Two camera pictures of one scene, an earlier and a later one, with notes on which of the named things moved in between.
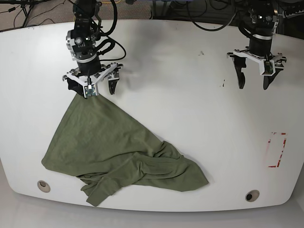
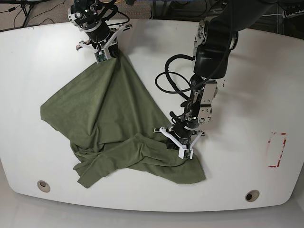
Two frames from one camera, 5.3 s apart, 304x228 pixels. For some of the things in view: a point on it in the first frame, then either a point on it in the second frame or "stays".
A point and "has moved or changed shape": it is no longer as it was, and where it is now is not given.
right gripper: x=259 y=51 -> x=185 y=138
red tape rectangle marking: x=282 y=151 stays
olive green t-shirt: x=105 y=147 has moved or changed shape
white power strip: x=285 y=15 stays
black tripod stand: x=26 y=5 stays
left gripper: x=90 y=71 -> x=104 y=44
